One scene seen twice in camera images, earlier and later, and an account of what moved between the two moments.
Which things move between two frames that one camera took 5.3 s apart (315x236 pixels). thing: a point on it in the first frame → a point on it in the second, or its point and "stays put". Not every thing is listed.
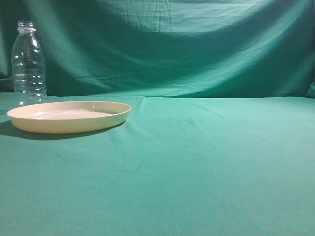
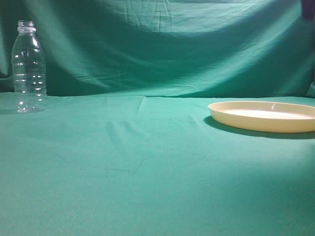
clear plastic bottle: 29,66 stays put
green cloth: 220,140 stays put
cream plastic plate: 62,117 → 270,116
